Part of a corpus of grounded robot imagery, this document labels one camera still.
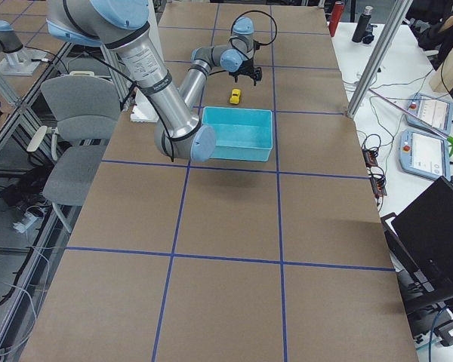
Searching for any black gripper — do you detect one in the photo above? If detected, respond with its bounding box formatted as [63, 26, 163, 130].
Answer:
[229, 62, 263, 87]

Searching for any yellow beetle toy car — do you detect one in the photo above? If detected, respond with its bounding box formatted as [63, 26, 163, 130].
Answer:
[229, 88, 242, 105]

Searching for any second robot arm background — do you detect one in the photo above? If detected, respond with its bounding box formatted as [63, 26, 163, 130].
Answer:
[0, 20, 48, 76]

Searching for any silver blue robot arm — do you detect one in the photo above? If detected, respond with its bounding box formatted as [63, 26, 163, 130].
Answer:
[47, 1, 261, 162]

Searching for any light blue plastic bin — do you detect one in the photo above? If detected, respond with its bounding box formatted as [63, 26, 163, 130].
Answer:
[202, 106, 273, 162]

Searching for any red water bottle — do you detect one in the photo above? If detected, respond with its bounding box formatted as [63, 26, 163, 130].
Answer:
[328, 1, 344, 37]

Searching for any black water bottle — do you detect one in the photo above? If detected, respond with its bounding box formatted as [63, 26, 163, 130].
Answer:
[352, 5, 374, 43]

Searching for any grey office chair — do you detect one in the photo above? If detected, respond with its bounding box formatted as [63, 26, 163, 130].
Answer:
[26, 75, 122, 233]

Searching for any seated person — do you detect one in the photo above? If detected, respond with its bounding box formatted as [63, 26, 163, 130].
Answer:
[418, 12, 453, 69]

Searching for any far teach pendant tablet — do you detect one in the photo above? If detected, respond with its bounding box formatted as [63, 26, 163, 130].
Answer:
[406, 93, 453, 134]

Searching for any teach pendant tablet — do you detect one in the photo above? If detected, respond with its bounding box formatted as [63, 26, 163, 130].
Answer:
[406, 93, 453, 134]
[399, 129, 451, 180]

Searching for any near teach pendant tablet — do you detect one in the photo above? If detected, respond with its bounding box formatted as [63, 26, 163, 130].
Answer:
[399, 129, 451, 180]

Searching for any metal rod with green clip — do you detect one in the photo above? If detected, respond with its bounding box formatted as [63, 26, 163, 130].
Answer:
[369, 88, 453, 155]

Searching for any black laptop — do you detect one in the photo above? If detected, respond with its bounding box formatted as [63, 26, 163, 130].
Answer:
[392, 176, 453, 313]

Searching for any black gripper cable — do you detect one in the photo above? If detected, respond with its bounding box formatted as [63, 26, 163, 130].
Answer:
[232, 10, 279, 48]

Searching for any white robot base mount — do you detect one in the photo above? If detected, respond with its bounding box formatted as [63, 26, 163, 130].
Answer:
[130, 87, 159, 123]

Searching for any aluminium frame post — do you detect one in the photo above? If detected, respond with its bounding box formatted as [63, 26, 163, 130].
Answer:
[346, 0, 412, 118]

